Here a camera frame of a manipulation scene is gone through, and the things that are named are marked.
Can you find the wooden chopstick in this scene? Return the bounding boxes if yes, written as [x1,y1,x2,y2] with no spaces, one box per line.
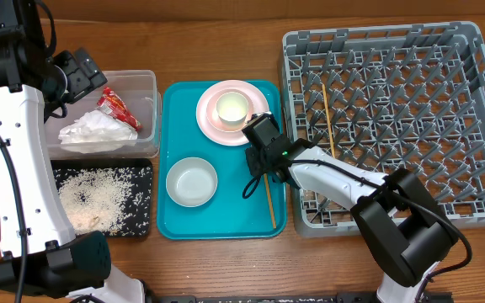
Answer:
[322,83,336,158]
[264,173,277,230]

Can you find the red snack wrapper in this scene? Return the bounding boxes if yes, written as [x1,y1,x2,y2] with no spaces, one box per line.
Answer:
[97,87,142,132]

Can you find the white tissue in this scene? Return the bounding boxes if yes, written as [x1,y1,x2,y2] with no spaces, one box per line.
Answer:
[58,109,138,154]

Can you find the cream cup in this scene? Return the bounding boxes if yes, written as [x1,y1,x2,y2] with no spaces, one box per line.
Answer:
[216,92,249,130]

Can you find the grey bowl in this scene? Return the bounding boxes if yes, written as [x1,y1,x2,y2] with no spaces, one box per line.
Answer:
[166,157,218,208]

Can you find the white rice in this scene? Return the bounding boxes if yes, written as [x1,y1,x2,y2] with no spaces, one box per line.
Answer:
[55,166,152,237]

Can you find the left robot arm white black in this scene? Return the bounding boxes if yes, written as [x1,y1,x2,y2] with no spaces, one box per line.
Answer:
[0,0,154,302]

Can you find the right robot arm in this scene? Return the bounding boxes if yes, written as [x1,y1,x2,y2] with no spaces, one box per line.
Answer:
[242,112,461,302]

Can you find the grey dishwasher rack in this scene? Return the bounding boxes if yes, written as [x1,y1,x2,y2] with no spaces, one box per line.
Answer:
[280,21,485,228]

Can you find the clear plastic bin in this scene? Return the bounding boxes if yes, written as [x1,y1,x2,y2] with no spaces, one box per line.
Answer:
[45,70,162,160]

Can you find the pink bowl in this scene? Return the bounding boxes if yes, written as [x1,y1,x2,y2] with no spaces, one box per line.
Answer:
[206,89,253,132]

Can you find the pink plate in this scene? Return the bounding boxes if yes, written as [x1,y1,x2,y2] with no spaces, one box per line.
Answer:
[196,80,269,146]

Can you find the teal serving tray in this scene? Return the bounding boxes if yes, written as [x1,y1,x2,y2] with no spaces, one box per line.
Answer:
[157,81,287,240]

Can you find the black tray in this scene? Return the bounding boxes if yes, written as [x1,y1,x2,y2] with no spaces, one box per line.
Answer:
[50,157,154,238]

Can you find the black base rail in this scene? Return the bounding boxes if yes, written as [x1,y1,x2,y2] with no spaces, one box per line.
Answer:
[157,290,454,303]

